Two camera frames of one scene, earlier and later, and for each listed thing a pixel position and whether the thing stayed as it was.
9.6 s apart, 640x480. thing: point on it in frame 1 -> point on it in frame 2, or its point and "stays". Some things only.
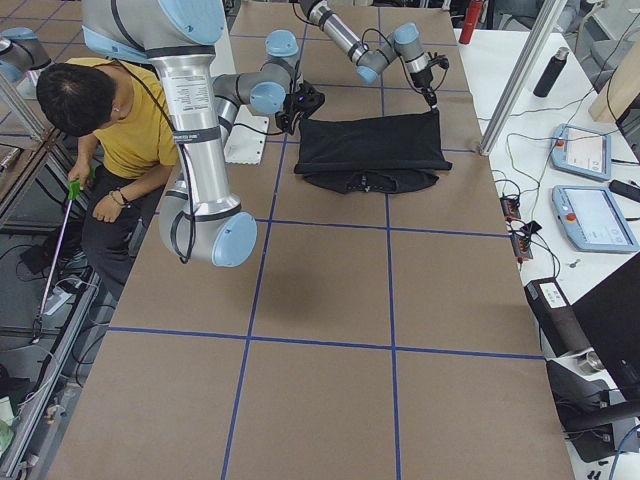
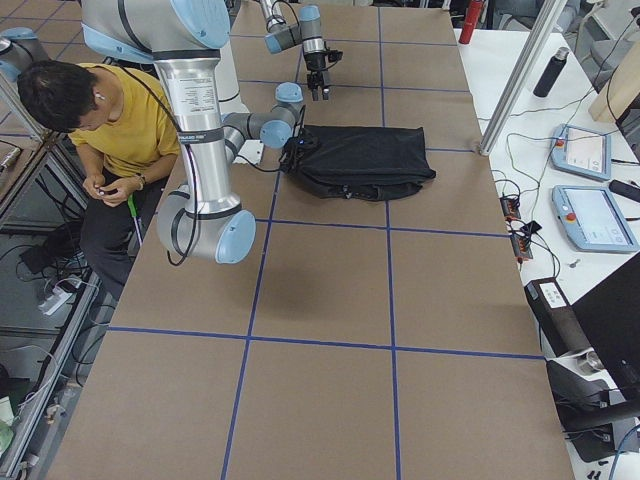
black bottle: [551, 73] stays
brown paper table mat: [261, 368] stays
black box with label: [556, 316] stays
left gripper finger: [431, 96] -> [325, 81]
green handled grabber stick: [73, 190] -> [132, 208]
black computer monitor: [610, 314] stays
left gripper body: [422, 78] -> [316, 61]
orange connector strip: [520, 241] stays
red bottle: [470, 22] stays
